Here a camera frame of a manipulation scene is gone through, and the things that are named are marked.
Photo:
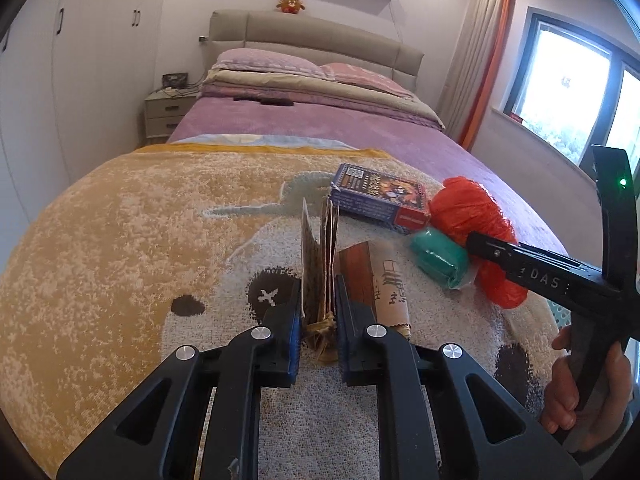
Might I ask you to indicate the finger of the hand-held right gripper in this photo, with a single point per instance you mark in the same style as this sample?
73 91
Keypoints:
490 251

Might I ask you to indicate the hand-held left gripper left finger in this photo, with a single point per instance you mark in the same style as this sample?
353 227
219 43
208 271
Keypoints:
295 330

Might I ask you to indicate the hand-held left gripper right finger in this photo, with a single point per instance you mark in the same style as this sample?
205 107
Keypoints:
350 330

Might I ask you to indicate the orange plastic bag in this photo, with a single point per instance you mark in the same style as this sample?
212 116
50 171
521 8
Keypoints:
470 205

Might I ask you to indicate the green plastic packet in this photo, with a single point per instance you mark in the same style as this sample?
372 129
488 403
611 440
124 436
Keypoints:
437 257

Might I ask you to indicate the wood print paper bag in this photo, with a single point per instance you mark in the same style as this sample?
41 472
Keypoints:
385 290

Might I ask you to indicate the brown paper bag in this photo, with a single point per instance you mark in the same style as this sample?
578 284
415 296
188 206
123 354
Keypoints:
320 270

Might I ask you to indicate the teal plastic laundry basket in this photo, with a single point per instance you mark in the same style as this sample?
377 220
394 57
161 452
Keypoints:
560 316

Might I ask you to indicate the blue printed cardboard box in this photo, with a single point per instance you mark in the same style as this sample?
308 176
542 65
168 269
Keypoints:
375 190

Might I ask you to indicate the person's right hand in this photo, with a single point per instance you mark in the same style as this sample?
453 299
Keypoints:
612 400

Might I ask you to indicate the red item on windowsill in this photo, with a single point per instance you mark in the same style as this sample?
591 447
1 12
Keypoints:
515 119

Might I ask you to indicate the dark framed window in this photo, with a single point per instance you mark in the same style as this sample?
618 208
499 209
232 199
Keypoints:
570 85

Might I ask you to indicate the beige and orange curtain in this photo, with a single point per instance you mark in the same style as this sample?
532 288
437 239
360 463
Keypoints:
470 60

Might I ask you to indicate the yellow printed blanket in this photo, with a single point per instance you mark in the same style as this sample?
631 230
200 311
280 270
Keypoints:
125 240

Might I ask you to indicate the bed with purple cover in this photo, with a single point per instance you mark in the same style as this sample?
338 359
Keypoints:
300 120

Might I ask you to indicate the pink pillow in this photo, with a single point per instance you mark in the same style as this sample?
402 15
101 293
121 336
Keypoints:
365 77

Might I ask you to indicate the black remote control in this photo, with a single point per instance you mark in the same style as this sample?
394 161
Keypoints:
272 101

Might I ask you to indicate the folded beige blanket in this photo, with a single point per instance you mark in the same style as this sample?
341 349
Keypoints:
310 91

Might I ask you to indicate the beige nightstand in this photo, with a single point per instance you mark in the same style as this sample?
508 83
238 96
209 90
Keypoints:
165 115

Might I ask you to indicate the purple pillow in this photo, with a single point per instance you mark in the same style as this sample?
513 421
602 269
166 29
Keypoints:
265 62

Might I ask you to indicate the small black clock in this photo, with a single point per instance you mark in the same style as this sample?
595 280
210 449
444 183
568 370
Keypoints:
175 80

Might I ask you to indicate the beige padded headboard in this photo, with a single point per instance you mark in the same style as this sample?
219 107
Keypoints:
310 35

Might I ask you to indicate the orange plush toy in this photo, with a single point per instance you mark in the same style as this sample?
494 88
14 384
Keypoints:
291 5

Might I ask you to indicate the white wardrobe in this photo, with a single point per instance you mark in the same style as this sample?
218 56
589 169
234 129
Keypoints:
100 60

